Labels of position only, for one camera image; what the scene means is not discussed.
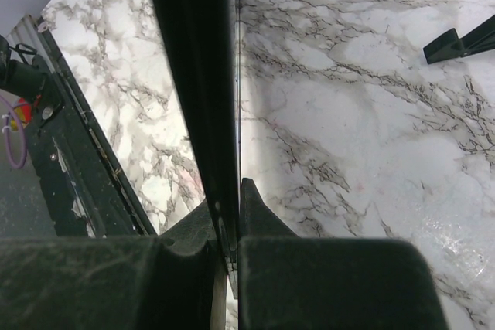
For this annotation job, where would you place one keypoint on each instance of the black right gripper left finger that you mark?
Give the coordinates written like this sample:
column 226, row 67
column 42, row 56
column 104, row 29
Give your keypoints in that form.
column 172, row 281

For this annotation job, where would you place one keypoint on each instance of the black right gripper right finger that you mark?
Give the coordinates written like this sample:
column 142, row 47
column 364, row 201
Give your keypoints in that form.
column 290, row 282

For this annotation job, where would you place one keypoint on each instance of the white dry-erase whiteboard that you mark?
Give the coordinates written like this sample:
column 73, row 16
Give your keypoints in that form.
column 198, row 36

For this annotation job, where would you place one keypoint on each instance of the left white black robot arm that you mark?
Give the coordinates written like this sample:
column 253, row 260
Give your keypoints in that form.
column 25, row 74

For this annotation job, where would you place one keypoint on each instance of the black whiteboard stand foot right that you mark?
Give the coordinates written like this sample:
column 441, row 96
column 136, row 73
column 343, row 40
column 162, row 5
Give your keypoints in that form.
column 449, row 46

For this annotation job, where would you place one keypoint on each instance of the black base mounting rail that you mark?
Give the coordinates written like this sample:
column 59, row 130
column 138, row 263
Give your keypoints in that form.
column 86, row 190

